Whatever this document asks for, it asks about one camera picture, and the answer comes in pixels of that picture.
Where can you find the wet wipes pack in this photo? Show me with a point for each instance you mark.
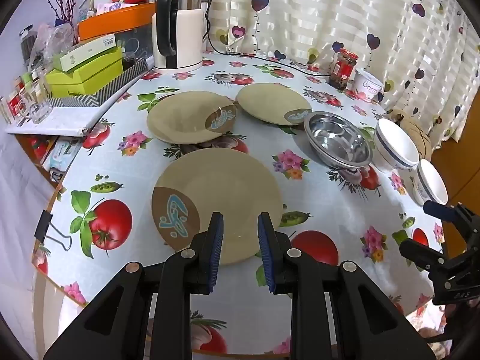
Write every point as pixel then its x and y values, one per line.
pixel 62 155

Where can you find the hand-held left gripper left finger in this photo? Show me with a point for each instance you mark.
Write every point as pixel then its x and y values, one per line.
pixel 215 247

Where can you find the glass jar with red lid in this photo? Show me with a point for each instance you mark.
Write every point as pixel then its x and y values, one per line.
pixel 342 69

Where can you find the floral vegetable print tablecloth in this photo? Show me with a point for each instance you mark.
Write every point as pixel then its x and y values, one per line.
pixel 330 202

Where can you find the cream curtain with heart print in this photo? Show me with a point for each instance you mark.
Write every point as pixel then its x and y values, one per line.
pixel 318 7

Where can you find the stainless steel bowl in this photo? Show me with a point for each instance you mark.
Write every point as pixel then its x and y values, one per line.
pixel 333 138

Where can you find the beige plate with brown patch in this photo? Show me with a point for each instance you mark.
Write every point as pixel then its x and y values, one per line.
pixel 225 187
pixel 180 116
pixel 266 101

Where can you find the clear glass mug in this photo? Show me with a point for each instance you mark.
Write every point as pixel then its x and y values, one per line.
pixel 35 103

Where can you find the white yogurt tub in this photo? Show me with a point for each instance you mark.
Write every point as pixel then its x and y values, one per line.
pixel 369 86

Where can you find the white electric kettle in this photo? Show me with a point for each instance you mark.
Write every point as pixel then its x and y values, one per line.
pixel 187 33

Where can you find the black binder clip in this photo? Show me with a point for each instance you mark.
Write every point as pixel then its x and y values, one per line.
pixel 43 225

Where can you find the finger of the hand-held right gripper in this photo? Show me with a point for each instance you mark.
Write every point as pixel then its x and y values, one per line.
pixel 442 210
pixel 420 255

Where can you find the white shelf board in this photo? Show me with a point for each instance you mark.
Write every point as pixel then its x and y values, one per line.
pixel 56 122

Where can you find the wooden cabinet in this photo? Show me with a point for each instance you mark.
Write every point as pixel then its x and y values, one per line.
pixel 461 172

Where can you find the storage box with orange lid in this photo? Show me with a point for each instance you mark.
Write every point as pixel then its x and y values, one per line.
pixel 112 18

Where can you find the clear plastic bag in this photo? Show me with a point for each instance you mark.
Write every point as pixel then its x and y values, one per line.
pixel 52 41

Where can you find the white bowl with blue stripe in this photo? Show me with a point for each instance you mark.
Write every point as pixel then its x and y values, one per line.
pixel 393 138
pixel 431 180

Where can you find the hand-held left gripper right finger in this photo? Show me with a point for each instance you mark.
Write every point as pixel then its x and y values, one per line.
pixel 265 249

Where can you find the flat white and green box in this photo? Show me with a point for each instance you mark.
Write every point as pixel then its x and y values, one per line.
pixel 82 54

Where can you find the black and white striped box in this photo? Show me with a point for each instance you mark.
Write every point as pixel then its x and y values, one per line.
pixel 112 90

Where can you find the beige plush toy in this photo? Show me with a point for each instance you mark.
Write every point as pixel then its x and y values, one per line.
pixel 416 135

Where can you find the green cardboard box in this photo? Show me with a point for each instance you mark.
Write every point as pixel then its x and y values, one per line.
pixel 86 78

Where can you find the dark glass jar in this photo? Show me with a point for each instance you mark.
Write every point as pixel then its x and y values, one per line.
pixel 27 45

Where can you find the small bottle with red label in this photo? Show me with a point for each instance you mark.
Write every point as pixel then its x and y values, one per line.
pixel 15 107

